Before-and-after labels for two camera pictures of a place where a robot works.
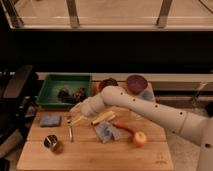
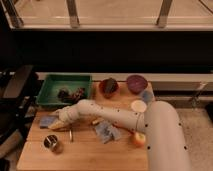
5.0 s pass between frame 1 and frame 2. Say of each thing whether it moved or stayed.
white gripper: moved
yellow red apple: stayed
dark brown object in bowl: stayed
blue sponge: stayed
